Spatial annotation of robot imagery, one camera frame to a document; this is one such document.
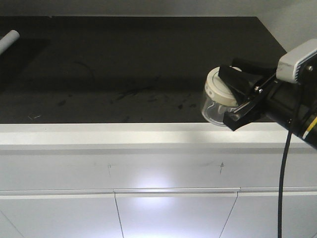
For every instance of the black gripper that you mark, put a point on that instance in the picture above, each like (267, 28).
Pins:
(260, 94)

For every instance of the glass jar with cream lid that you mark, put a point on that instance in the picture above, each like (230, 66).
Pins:
(217, 99)

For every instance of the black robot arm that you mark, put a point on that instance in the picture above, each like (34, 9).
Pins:
(306, 127)

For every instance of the white base cabinet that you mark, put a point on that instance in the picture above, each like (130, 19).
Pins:
(144, 180)

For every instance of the black sink in hood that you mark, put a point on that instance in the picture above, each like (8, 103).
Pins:
(18, 56)

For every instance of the grey plastic pipe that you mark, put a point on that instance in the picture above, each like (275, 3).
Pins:
(8, 40)

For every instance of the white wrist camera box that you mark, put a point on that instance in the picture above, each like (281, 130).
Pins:
(289, 65)

